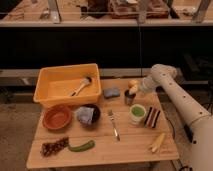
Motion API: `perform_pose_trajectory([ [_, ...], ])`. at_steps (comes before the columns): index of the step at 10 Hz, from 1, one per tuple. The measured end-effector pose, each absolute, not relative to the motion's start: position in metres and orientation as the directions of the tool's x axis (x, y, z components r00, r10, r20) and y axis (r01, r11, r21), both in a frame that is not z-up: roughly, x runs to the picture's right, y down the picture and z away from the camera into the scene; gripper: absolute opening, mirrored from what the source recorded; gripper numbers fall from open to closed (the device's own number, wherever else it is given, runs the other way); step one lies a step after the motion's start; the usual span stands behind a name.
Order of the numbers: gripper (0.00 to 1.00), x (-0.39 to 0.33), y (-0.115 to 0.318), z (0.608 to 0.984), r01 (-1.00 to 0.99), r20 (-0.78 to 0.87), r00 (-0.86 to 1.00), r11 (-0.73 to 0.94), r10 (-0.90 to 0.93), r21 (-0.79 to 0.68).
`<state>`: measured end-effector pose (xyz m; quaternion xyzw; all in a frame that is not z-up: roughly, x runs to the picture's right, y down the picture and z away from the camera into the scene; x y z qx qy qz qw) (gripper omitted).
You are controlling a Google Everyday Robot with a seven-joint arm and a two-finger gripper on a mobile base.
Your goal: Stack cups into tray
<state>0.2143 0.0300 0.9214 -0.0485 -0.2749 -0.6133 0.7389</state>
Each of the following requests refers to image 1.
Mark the small dark metal cup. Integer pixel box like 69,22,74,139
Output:
124,90,136,106

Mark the white cup green inside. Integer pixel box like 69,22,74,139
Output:
129,104,146,125

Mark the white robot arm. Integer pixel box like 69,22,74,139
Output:
130,64,213,171

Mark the yellow plastic tray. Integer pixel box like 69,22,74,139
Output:
33,63,102,108

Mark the orange fruit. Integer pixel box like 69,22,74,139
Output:
128,79,139,88

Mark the striped layered cake toy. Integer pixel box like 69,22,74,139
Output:
144,107,161,128

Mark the blue-grey sponge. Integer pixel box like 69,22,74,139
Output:
103,87,120,99

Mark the silver fork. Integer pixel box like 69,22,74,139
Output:
108,110,120,141

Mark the yellow corn toy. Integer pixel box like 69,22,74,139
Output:
150,133,165,153

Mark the white dish brush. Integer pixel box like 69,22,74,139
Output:
72,77,92,96

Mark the crumpled grey cloth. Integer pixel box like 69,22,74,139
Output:
76,106,94,125

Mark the green chili pepper toy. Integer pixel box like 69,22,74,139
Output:
68,140,95,152

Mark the terracotta orange bowl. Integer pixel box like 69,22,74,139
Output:
42,105,72,130

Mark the brown grape bunch toy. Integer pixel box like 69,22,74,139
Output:
40,137,69,157

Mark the wooden shelf with clutter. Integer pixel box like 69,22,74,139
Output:
0,0,213,27

